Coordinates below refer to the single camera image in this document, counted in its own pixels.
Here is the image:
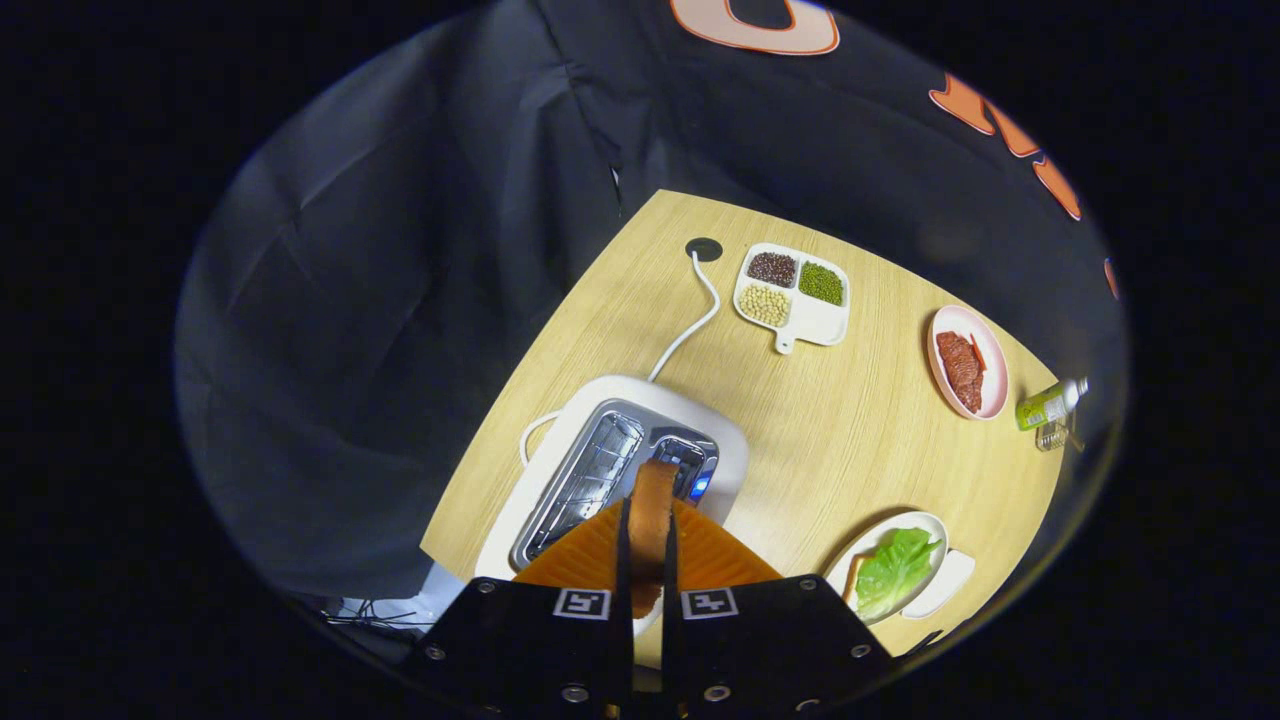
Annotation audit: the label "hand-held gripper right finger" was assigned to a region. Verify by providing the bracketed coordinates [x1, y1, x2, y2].
[658, 499, 896, 720]

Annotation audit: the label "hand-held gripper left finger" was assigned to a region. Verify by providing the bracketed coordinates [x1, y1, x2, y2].
[398, 497, 637, 715]

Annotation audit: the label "brown toast slice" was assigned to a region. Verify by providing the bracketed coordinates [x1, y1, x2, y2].
[628, 459, 682, 620]

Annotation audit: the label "green lettuce leaf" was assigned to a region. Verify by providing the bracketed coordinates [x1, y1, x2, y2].
[855, 527, 945, 622]

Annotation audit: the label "cream toaster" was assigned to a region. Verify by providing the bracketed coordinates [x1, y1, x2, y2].
[473, 375, 750, 643]

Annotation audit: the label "round white plate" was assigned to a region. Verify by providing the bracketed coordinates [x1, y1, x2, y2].
[825, 511, 950, 627]

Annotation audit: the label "pale yellow beans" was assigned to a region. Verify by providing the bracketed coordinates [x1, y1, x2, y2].
[740, 285, 792, 328]

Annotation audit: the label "white oval dish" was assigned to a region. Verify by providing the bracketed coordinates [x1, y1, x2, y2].
[900, 549, 977, 622]

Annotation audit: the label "white divided tray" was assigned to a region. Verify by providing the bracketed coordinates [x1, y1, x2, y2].
[733, 242, 852, 357]

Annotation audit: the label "green beans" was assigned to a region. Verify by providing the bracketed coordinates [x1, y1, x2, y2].
[798, 262, 845, 307]

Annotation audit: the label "black backdrop cloth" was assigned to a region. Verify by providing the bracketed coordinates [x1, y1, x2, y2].
[175, 0, 1126, 646]

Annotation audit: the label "brown cooked meat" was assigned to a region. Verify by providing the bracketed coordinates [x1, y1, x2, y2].
[936, 331, 986, 415]

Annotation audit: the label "pink plate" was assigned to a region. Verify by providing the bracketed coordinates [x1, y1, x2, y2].
[928, 305, 1010, 421]

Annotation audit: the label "silver and green bottle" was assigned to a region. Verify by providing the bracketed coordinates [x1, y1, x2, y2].
[1015, 376, 1092, 432]

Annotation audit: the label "white toaster cable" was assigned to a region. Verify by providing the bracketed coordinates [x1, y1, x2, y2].
[518, 250, 723, 467]

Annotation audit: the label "tangle of floor cables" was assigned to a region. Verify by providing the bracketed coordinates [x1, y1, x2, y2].
[320, 595, 433, 633]

